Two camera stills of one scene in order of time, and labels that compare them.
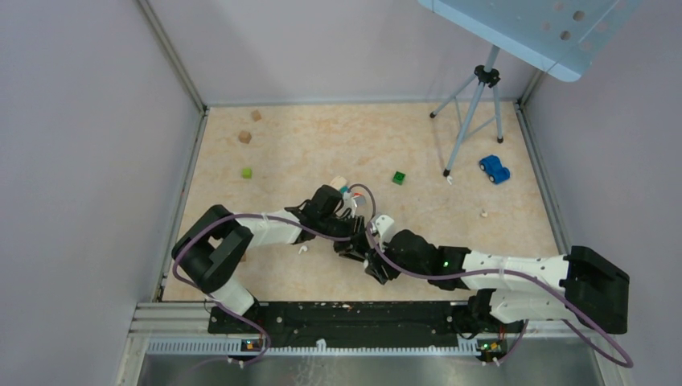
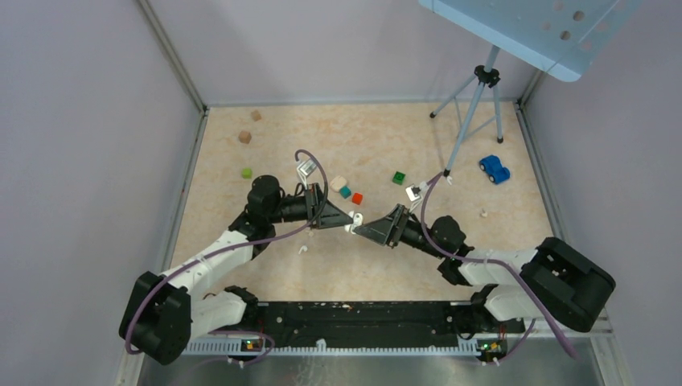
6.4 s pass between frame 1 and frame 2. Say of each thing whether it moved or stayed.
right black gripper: moved
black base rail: stayed
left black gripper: moved
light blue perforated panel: stayed
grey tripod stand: stayed
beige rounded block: stayed
